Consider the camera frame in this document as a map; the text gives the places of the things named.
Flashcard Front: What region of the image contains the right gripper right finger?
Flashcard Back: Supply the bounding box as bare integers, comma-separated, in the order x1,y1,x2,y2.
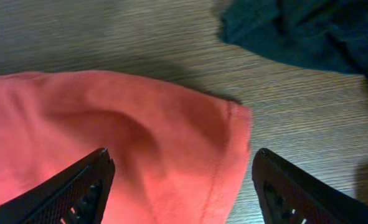
252,148,368,224

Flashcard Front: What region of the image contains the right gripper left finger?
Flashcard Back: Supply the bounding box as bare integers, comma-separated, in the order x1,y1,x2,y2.
0,148,115,224

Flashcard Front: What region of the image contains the orange FRAM t-shirt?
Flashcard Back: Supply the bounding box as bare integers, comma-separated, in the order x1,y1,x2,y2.
0,71,251,223

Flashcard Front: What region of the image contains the black crumpled garment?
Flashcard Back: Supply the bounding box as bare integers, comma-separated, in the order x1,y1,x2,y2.
220,0,368,76

